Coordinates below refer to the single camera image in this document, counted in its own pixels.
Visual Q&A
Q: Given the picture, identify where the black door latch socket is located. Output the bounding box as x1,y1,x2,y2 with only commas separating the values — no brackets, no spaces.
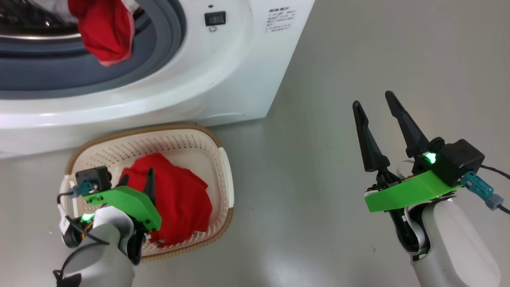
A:
204,11,226,27

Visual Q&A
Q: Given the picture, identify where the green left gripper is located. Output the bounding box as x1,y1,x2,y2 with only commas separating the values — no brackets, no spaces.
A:
83,167,162,232

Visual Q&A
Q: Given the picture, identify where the perforated steel washer drum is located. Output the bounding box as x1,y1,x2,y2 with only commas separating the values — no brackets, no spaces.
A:
0,0,82,40

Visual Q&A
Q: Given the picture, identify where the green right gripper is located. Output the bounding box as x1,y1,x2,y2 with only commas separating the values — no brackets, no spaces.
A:
352,90,465,213

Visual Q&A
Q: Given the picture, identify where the plain red garment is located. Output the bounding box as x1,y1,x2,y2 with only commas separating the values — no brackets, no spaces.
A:
119,153,213,248

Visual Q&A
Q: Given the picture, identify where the white front-load washing machine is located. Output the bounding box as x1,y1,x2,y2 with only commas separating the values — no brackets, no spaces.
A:
0,0,315,160

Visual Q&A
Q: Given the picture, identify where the teal plug arm cable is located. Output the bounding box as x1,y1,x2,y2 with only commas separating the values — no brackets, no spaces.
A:
53,181,110,285
462,164,510,216

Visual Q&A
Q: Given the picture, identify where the grey rubber door gasket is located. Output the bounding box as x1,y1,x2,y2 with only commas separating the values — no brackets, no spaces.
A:
0,0,187,100

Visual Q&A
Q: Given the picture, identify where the cream perforated laundry basket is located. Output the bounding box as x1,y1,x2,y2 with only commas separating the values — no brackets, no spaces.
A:
60,123,235,262

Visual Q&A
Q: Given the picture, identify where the teal plug left arm cable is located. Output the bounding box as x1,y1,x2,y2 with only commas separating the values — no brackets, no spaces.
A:
53,181,110,285

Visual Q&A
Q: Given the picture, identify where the teal plug right arm cable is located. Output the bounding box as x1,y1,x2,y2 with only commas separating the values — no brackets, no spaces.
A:
462,164,510,216

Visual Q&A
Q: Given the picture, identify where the small printed text label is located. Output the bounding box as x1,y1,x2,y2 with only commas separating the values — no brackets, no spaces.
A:
265,7,297,33

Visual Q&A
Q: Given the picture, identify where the red and white garment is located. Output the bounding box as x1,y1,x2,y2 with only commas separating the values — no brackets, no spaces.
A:
38,0,136,67

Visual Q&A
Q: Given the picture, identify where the white cable tag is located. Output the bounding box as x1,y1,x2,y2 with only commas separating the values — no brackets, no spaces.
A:
59,204,71,236

